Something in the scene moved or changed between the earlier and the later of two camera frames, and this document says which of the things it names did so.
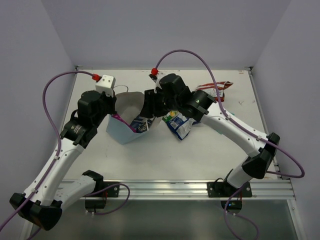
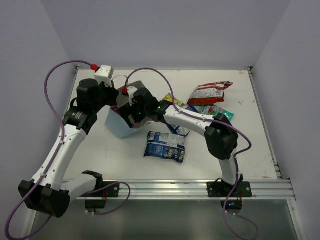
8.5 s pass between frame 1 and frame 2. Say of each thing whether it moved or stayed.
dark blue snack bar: moved
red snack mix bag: stayed
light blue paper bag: moved
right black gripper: moved
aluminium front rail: stayed
